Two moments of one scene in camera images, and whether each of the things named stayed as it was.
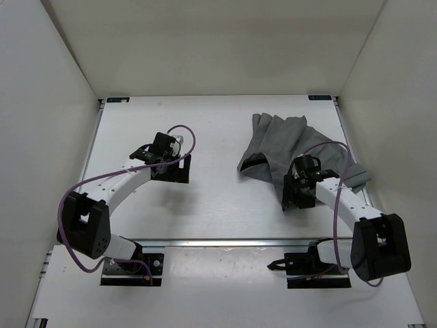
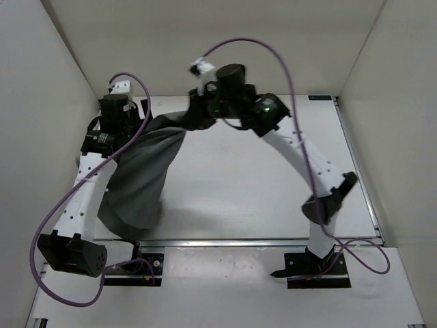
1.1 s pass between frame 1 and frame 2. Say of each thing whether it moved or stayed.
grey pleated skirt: moved
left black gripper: moved
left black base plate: stayed
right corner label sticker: stayed
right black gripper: moved
